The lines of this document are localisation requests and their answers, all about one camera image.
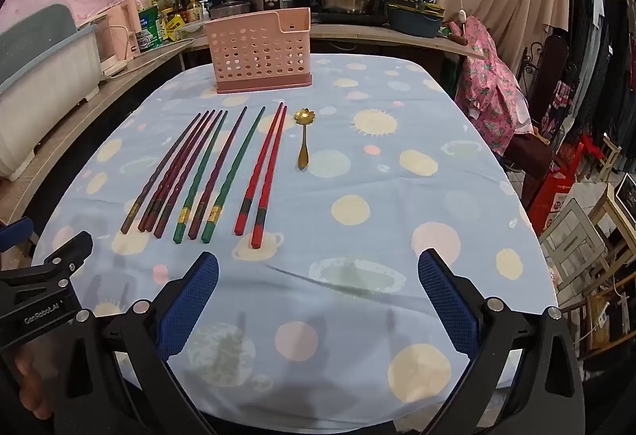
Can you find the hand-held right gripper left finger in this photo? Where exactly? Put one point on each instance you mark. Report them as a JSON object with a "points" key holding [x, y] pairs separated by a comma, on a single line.
{"points": [[191, 306]]}

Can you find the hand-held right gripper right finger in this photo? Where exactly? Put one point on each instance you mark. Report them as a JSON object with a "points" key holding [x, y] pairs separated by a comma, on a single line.
{"points": [[447, 303]]}

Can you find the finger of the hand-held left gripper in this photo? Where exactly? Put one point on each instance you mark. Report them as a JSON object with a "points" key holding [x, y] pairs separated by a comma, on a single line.
{"points": [[15, 234], [69, 254]]}

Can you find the dark brown chopstick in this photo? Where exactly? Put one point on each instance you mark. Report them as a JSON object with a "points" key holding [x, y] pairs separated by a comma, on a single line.
{"points": [[181, 170], [162, 172], [174, 170]]}

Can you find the green chopstick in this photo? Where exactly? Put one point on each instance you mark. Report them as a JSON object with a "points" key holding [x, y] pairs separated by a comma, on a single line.
{"points": [[201, 176], [234, 174]]}

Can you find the red chopstick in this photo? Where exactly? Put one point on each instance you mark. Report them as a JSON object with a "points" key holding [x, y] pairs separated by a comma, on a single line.
{"points": [[260, 168], [271, 176]]}

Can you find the gold flower spoon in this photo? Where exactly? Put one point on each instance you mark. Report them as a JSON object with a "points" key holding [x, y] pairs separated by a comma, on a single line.
{"points": [[302, 147]]}

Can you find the pink perforated utensil holder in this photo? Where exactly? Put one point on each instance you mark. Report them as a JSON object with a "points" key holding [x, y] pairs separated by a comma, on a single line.
{"points": [[248, 52]]}

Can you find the person's left hand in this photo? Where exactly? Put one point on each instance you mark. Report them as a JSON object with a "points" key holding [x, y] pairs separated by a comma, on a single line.
{"points": [[32, 380]]}

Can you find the blue dotted tablecloth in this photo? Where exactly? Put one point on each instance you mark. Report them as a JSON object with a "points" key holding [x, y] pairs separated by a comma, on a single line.
{"points": [[372, 216]]}

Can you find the white dish rack teal lid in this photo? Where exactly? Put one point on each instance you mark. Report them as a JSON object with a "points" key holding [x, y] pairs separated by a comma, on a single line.
{"points": [[44, 87]]}

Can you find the framed picture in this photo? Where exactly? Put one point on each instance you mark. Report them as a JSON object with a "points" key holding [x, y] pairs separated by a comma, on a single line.
{"points": [[627, 194]]}

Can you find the pink pineapple print garment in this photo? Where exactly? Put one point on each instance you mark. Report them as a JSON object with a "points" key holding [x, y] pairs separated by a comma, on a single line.
{"points": [[487, 82]]}

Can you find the pink electric kettle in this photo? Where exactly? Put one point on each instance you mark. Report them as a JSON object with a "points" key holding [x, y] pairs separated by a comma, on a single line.
{"points": [[119, 33]]}

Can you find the yellow packet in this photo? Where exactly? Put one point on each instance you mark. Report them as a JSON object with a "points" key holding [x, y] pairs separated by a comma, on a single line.
{"points": [[175, 27]]}

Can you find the clear food container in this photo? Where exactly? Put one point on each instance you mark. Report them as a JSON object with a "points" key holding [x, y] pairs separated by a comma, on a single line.
{"points": [[191, 32]]}

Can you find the dark wooden chair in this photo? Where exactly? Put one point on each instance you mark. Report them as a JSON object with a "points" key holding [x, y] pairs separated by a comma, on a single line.
{"points": [[554, 62]]}

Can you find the dark sauce bottle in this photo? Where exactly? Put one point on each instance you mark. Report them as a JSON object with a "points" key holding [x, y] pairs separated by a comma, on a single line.
{"points": [[179, 0]]}

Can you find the blue basin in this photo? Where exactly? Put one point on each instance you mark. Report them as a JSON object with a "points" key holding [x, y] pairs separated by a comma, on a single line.
{"points": [[415, 23]]}

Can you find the small pot with glass lid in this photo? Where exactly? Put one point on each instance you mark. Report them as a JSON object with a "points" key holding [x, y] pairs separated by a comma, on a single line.
{"points": [[228, 9]]}

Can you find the black induction cooktop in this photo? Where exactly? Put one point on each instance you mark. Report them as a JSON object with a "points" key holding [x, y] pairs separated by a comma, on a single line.
{"points": [[348, 18]]}

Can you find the hanging clothes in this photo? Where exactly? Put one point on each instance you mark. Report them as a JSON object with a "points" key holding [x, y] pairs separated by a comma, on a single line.
{"points": [[606, 42]]}

